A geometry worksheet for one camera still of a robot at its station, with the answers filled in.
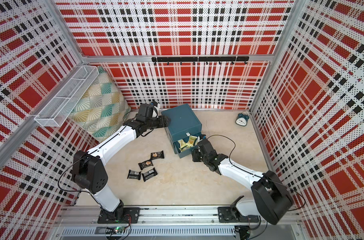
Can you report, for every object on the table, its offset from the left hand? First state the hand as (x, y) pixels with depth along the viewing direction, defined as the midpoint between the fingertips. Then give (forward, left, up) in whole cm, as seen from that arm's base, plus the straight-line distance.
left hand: (168, 120), depth 88 cm
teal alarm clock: (+14, -51, -16) cm, 55 cm away
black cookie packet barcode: (-26, +21, -19) cm, 38 cm away
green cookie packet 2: (-10, -9, -11) cm, 17 cm away
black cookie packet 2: (-19, +15, -19) cm, 31 cm away
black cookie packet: (-14, +8, -18) cm, 24 cm away
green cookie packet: (-6, -14, -12) cm, 19 cm away
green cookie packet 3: (-11, -14, -11) cm, 21 cm away
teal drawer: (-16, -10, -12) cm, 22 cm away
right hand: (-15, -17, -12) cm, 25 cm away
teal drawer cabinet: (-8, -10, +1) cm, 13 cm away
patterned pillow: (+4, +38, +5) cm, 39 cm away
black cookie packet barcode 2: (-26, +11, -19) cm, 34 cm away
